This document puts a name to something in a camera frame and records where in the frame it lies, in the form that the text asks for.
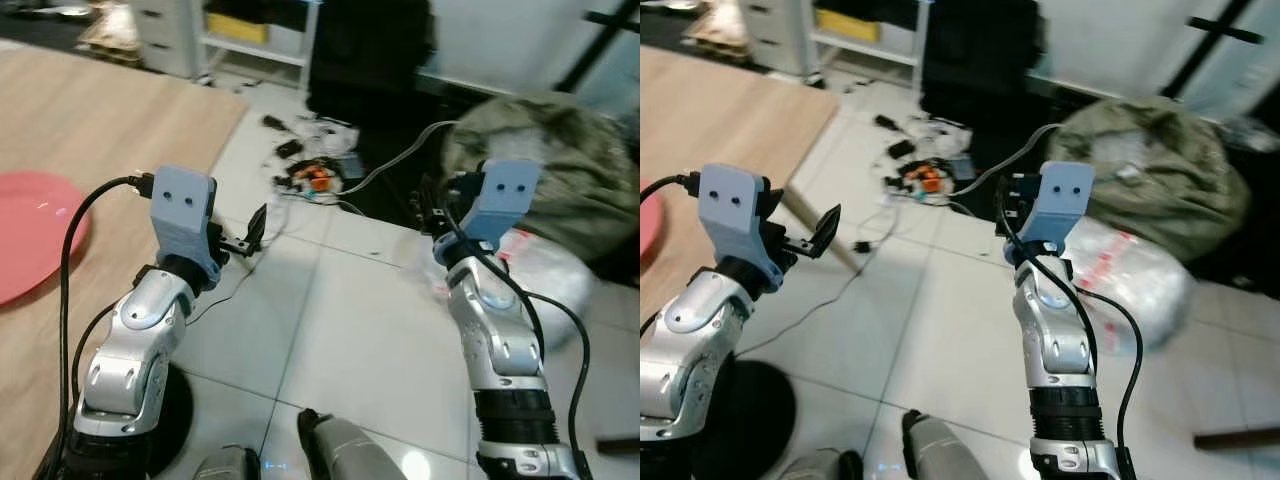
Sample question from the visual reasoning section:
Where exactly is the pink round plate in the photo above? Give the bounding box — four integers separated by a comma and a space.
0, 170, 93, 307
640, 190, 667, 263

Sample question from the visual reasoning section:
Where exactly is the grey drawer cabinet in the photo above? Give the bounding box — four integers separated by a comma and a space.
128, 0, 206, 79
745, 0, 816, 76

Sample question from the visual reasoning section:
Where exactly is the grey robot right leg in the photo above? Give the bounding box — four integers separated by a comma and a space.
298, 408, 411, 480
902, 408, 1001, 480

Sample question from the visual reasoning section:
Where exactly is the black tripod stand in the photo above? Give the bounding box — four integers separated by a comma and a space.
555, 0, 641, 96
1160, 0, 1266, 101

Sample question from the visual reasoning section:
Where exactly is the olive green fabric bag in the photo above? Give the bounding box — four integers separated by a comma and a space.
1060, 95, 1253, 266
440, 93, 641, 263

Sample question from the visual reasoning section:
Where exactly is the clear plastic bag red print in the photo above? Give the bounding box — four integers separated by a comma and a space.
1062, 215, 1196, 353
420, 228, 598, 353

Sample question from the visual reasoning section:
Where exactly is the white shelf unit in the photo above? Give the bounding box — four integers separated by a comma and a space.
810, 0, 931, 76
198, 0, 321, 91

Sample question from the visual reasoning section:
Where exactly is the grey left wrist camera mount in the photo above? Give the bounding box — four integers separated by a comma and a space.
150, 165, 223, 279
698, 162, 786, 293

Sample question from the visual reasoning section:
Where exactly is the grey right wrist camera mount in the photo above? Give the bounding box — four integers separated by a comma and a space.
460, 158, 541, 253
1020, 160, 1096, 266

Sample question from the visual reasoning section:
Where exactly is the grey robot leg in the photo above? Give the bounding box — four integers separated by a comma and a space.
775, 448, 863, 480
190, 445, 263, 480
298, 408, 411, 480
902, 408, 1001, 480

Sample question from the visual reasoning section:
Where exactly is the black round base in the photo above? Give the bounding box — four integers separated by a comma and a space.
695, 360, 798, 480
145, 362, 196, 479

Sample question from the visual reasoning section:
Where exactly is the brown wooden stack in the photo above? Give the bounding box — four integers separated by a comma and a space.
695, 0, 751, 63
75, 0, 143, 67

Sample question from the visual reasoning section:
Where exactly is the thin black floor cable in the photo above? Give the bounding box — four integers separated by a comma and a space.
738, 240, 881, 356
185, 245, 263, 326

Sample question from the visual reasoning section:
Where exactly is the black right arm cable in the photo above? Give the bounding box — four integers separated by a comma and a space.
435, 205, 593, 479
995, 185, 1146, 479

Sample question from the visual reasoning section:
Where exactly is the grey floor cable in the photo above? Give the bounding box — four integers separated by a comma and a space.
335, 120, 463, 198
950, 123, 1063, 196

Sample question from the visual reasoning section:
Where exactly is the grey robot left leg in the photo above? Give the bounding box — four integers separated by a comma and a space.
775, 448, 863, 480
190, 445, 263, 480

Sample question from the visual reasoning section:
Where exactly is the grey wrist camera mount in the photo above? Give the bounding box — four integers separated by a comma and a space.
150, 165, 223, 279
460, 158, 541, 253
1020, 160, 1096, 266
698, 162, 786, 293

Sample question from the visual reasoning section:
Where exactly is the yellow box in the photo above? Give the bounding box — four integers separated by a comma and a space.
815, 8, 881, 43
205, 12, 271, 46

